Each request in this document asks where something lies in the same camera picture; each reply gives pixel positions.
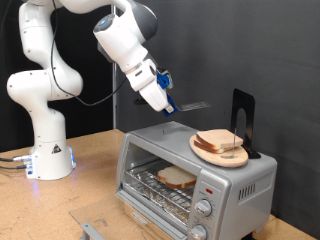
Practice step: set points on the black curtain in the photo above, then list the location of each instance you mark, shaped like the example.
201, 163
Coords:
93, 123

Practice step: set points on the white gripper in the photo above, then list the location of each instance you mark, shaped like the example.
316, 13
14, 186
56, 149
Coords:
155, 96

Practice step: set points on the round wooden board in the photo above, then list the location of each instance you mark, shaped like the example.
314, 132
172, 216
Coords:
220, 160

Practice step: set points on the silver oven knob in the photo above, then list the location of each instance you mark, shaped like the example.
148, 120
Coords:
199, 232
204, 207

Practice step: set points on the thin metal pin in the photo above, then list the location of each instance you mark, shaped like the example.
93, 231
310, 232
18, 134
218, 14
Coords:
234, 143

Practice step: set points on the metal spatula with blue block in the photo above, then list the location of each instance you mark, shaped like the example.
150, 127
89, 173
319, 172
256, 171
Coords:
195, 106

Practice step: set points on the vertical metal pole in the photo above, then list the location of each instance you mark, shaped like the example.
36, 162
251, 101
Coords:
114, 113

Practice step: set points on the white bread slice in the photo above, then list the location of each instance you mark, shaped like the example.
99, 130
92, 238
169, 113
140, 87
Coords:
218, 137
205, 148
176, 176

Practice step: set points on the white wrist camera blue mount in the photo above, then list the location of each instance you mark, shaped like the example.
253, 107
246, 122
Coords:
163, 80

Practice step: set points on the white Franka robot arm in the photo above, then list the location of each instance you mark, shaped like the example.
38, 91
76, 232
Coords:
46, 133

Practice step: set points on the silver toaster oven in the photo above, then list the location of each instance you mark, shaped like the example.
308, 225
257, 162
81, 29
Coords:
233, 173

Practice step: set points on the black metal bookend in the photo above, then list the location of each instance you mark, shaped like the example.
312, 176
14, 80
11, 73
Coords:
243, 98

